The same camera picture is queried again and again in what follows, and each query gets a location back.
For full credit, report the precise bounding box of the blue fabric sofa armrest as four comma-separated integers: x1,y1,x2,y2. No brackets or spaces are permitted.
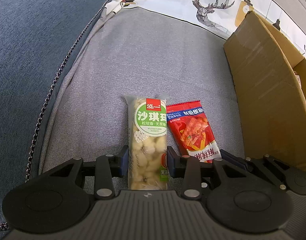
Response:
0,0,110,239

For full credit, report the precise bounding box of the brown cardboard box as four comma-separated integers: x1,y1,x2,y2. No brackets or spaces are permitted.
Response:
224,11,306,172

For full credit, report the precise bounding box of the small red spicy snack pack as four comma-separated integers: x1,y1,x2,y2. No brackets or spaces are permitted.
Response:
167,101,221,163

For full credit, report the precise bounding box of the pale rice-crisp snack pack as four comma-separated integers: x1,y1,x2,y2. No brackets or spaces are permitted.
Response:
125,95,168,190

